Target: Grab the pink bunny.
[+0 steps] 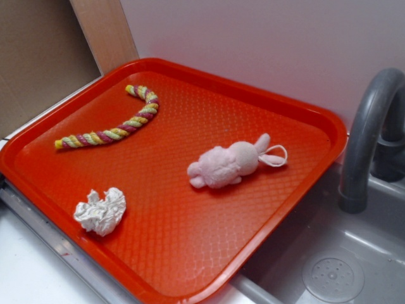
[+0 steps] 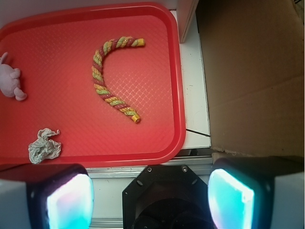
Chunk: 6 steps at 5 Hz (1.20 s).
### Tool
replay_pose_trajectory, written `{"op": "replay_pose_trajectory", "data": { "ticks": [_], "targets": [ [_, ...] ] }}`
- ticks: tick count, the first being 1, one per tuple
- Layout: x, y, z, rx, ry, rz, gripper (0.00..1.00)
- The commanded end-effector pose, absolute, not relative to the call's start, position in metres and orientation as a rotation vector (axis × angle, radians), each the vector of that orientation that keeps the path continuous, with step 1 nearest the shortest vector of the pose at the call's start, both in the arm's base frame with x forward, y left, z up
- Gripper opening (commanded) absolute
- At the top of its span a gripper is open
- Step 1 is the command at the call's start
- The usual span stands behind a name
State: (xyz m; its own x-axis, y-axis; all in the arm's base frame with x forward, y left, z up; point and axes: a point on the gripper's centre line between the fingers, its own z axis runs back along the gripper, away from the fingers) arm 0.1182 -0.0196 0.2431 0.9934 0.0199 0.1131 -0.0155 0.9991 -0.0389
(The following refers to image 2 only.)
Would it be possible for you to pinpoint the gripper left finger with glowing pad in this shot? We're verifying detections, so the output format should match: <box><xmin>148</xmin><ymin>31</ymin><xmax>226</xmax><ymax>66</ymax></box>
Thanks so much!
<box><xmin>0</xmin><ymin>164</ymin><xmax>94</xmax><ymax>229</ymax></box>

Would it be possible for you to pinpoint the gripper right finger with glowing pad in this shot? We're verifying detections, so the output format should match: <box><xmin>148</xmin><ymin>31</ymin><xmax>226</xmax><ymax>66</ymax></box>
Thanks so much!
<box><xmin>208</xmin><ymin>156</ymin><xmax>305</xmax><ymax>229</ymax></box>

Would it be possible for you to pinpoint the pink plush bunny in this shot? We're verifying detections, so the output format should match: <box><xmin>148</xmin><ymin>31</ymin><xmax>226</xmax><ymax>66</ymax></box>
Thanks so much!
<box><xmin>0</xmin><ymin>52</ymin><xmax>27</xmax><ymax>101</ymax></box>

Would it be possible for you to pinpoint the crumpled white paper wad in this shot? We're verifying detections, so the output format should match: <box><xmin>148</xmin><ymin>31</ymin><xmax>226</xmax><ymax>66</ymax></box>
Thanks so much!
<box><xmin>28</xmin><ymin>128</ymin><xmax>62</xmax><ymax>164</ymax></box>

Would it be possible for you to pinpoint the brown cardboard box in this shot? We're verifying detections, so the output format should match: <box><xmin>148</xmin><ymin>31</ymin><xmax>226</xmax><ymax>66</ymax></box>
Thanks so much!
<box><xmin>196</xmin><ymin>0</ymin><xmax>305</xmax><ymax>156</ymax></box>

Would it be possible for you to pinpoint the red plastic tray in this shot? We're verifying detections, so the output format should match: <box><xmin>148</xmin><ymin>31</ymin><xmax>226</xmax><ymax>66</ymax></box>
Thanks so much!
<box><xmin>0</xmin><ymin>2</ymin><xmax>186</xmax><ymax>167</ymax></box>

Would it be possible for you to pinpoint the multicolour twisted rope toy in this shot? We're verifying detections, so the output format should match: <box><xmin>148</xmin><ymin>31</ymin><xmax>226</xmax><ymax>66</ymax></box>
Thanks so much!
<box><xmin>91</xmin><ymin>36</ymin><xmax>145</xmax><ymax>124</ymax></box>

